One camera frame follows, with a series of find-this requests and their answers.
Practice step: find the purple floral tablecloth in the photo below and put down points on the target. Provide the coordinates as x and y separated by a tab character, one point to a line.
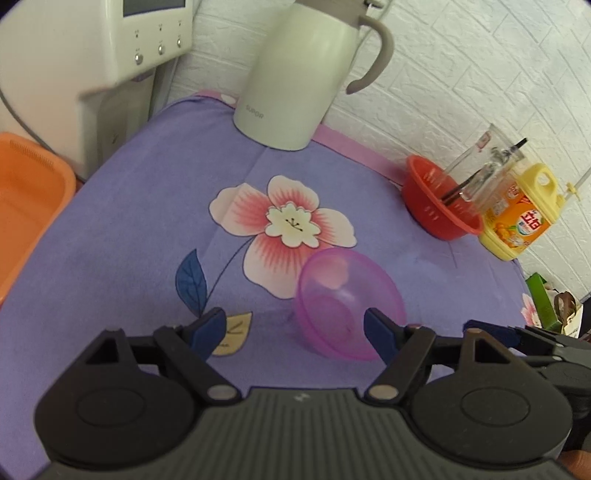
109	261

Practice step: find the green box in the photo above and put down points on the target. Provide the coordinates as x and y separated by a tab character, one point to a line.
544	303

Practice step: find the orange plastic basin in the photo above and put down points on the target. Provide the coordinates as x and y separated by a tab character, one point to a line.
36	186

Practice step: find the white countertop water dispenser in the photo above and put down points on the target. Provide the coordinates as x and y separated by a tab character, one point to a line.
77	76

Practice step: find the white thermos jug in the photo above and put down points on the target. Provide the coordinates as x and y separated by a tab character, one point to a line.
301	67

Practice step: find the purple plastic bowl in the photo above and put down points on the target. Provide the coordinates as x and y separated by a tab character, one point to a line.
334	290

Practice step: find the yellow detergent bottle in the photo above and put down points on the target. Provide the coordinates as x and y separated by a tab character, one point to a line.
523	208

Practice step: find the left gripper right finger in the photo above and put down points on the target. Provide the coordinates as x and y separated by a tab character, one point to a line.
406	353

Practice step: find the person's right hand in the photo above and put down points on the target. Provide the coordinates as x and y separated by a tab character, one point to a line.
578	463

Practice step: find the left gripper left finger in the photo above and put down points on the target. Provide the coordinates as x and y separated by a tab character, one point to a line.
185	353

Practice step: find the black stirring stick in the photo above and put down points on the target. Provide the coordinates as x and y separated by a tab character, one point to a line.
499	159

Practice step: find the red plastic basket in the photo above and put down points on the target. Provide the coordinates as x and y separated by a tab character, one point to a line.
425	205

